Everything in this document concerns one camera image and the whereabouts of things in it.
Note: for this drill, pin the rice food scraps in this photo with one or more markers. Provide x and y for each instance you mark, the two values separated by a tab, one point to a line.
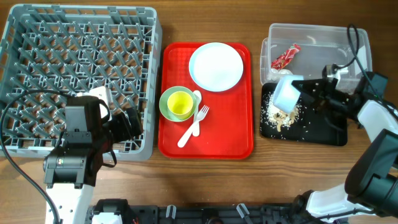
276	124

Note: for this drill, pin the white plastic spoon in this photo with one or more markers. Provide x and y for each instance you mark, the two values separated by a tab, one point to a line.
196	130

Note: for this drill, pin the yellow cup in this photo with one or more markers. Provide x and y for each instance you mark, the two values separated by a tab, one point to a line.
180	104

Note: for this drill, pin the green bowl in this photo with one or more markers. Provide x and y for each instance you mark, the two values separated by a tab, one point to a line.
163	103

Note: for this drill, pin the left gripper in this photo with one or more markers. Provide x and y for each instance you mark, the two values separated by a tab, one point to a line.
125	132

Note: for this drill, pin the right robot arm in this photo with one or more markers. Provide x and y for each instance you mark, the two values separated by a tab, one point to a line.
369	188

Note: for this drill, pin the grey dishwasher rack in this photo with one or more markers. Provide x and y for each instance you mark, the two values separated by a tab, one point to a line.
51	51

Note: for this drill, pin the red plastic tray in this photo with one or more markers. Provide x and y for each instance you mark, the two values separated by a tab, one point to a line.
227	130

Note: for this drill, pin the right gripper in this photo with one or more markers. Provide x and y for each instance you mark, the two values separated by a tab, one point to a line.
324	91

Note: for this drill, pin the light blue plate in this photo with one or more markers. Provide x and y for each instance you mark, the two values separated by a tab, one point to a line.
216	67

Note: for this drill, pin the clear plastic bin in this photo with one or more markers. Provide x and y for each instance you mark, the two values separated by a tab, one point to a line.
320	46

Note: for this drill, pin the black waste tray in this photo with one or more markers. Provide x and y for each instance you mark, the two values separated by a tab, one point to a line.
314	127

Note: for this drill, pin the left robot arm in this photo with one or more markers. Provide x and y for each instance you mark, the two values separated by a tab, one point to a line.
72	166

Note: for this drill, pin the white plastic fork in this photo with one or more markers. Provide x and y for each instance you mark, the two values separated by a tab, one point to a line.
200	116

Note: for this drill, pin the light blue bowl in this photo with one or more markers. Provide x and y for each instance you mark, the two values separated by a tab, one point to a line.
285	94

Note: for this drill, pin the red snack wrapper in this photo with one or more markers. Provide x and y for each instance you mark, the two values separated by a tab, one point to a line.
284	59

